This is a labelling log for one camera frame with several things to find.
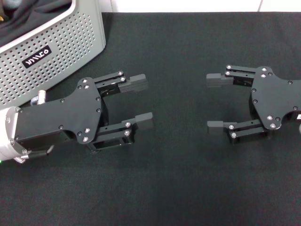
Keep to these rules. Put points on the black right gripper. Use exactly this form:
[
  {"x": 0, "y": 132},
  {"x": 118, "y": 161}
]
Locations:
[{"x": 272, "y": 99}]

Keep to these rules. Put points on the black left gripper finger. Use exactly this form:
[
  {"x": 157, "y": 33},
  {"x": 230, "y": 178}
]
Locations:
[
  {"x": 134, "y": 83},
  {"x": 144, "y": 121}
]

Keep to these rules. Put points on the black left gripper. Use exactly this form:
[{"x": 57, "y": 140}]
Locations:
[{"x": 58, "y": 117}]

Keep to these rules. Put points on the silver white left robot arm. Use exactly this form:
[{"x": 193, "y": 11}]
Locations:
[{"x": 7, "y": 139}]

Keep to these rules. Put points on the grey perforated storage box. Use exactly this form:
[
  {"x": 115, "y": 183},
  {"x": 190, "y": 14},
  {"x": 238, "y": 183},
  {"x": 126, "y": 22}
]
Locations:
[{"x": 70, "y": 35}]

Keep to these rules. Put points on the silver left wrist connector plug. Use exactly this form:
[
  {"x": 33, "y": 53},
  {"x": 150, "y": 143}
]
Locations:
[{"x": 39, "y": 97}]

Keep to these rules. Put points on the dark grey crumpled cloth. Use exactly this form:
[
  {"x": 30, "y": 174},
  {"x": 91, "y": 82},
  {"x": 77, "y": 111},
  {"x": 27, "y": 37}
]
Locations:
[{"x": 26, "y": 18}]

